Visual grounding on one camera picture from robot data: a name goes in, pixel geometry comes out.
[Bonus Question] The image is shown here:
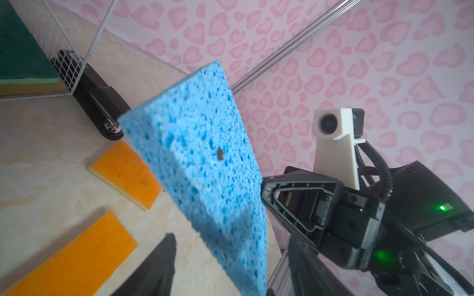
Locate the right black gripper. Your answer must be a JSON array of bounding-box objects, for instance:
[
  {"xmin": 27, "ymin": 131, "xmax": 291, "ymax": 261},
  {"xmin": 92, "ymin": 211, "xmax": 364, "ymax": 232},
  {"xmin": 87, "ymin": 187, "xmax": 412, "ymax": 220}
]
[{"xmin": 261, "ymin": 173, "xmax": 424, "ymax": 271}]

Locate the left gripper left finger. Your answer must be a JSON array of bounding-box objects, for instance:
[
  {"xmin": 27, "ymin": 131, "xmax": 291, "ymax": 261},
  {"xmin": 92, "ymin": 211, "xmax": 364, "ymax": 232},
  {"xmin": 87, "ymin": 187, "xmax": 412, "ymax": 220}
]
[{"xmin": 112, "ymin": 233, "xmax": 177, "ymax": 296}]

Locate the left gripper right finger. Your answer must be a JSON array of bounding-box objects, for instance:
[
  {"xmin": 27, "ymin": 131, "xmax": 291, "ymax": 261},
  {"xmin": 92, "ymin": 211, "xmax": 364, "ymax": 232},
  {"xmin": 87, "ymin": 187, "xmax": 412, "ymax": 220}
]
[{"xmin": 288, "ymin": 234, "xmax": 353, "ymax": 296}]

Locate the blue sponge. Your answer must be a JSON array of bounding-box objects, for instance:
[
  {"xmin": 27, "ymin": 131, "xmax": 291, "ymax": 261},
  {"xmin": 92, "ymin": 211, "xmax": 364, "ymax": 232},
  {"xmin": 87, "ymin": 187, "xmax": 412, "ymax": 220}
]
[{"xmin": 118, "ymin": 61, "xmax": 267, "ymax": 296}]

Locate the green sponge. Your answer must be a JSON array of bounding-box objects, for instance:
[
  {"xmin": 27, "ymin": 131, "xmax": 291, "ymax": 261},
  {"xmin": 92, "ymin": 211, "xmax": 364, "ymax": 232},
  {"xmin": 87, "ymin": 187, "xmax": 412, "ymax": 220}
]
[{"xmin": 1, "ymin": 1, "xmax": 59, "ymax": 86}]

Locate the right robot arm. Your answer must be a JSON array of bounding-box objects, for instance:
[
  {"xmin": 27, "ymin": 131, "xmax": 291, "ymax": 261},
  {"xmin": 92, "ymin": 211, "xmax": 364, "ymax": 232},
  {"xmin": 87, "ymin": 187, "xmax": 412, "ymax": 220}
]
[{"xmin": 261, "ymin": 143, "xmax": 474, "ymax": 296}]

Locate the orange sponge centre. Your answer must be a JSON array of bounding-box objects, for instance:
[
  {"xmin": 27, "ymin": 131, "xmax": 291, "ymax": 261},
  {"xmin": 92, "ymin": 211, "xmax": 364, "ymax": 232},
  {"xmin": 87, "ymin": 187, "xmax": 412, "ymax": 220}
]
[{"xmin": 2, "ymin": 211, "xmax": 138, "ymax": 296}]

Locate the orange sponge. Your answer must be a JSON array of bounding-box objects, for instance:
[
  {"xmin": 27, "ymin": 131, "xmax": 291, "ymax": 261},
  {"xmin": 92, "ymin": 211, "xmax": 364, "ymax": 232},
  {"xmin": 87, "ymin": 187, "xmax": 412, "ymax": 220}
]
[
  {"xmin": 2, "ymin": 211, "xmax": 138, "ymax": 296},
  {"xmin": 88, "ymin": 141, "xmax": 163, "ymax": 211}
]

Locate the orange sponge back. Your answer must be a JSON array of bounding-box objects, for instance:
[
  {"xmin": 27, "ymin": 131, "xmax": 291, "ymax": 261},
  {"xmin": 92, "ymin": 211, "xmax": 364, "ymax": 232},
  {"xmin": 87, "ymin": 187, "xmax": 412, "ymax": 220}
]
[{"xmin": 88, "ymin": 141, "xmax": 163, "ymax": 211}]

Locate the black stapler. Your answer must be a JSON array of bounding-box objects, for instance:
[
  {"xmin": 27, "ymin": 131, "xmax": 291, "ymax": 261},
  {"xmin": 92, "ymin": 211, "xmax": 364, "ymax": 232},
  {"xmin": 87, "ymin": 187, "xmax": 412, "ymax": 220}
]
[{"xmin": 50, "ymin": 50, "xmax": 130, "ymax": 141}]

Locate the white wire wooden shelf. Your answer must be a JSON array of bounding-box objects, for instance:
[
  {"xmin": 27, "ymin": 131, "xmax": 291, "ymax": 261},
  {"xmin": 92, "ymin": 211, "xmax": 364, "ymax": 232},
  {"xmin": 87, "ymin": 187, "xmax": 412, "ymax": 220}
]
[{"xmin": 1, "ymin": 1, "xmax": 118, "ymax": 101}]

